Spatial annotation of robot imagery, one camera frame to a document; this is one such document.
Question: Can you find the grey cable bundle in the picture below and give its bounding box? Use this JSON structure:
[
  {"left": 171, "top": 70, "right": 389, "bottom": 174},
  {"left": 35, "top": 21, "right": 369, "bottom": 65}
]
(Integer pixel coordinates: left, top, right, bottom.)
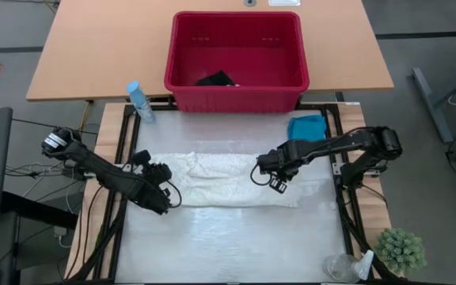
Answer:
[{"left": 5, "top": 160, "right": 73, "bottom": 179}]

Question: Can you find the blue spray bottle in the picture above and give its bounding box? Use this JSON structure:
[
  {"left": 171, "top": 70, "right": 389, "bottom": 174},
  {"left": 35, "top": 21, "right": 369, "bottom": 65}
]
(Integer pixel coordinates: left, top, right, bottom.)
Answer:
[{"left": 126, "top": 80, "right": 157, "bottom": 124}]

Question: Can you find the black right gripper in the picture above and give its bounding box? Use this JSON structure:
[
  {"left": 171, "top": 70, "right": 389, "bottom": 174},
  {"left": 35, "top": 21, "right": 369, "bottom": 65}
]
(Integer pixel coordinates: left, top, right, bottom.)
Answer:
[{"left": 256, "top": 149, "right": 302, "bottom": 195}]

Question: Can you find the black aluminium table frame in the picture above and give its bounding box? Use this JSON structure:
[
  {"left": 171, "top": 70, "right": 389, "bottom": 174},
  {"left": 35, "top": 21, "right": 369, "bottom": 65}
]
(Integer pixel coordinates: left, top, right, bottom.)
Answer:
[{"left": 67, "top": 97, "right": 407, "bottom": 285}]

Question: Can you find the small green potted plant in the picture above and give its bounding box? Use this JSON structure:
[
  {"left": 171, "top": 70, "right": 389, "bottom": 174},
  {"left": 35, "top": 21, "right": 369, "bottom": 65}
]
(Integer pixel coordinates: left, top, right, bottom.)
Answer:
[{"left": 374, "top": 227, "right": 428, "bottom": 277}]

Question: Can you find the blue cloth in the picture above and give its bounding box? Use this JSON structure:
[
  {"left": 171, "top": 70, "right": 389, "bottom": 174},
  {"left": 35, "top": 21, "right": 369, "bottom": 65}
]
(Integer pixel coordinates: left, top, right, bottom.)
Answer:
[{"left": 287, "top": 114, "right": 328, "bottom": 143}]

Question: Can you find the large red plastic bin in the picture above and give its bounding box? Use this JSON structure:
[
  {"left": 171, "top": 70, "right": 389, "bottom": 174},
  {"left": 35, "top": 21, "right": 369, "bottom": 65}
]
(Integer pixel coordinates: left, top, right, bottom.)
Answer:
[{"left": 163, "top": 10, "right": 311, "bottom": 114}]

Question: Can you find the light wooden desk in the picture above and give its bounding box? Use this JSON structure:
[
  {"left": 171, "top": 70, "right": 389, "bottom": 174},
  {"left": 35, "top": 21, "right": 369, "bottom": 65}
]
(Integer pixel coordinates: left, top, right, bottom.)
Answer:
[{"left": 25, "top": 0, "right": 395, "bottom": 102}]

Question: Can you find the yellow cable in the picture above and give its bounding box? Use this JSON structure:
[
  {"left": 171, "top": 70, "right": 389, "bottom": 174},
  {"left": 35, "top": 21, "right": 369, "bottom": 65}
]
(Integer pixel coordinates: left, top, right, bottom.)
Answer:
[{"left": 78, "top": 101, "right": 91, "bottom": 138}]

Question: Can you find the grey metal table leg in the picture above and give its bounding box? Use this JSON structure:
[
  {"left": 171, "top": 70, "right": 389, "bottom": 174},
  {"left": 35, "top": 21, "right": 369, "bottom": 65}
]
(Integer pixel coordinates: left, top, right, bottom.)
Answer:
[{"left": 412, "top": 66, "right": 456, "bottom": 143}]

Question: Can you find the clear plastic cup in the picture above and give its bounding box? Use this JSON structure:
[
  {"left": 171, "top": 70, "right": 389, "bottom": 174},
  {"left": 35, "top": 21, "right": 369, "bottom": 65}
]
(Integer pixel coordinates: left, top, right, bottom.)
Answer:
[{"left": 322, "top": 249, "right": 375, "bottom": 283}]

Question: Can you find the black garment with white tag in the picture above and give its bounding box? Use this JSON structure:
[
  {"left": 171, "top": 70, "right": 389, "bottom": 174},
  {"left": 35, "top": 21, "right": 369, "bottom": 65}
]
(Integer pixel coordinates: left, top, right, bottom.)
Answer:
[{"left": 194, "top": 70, "right": 241, "bottom": 88}]

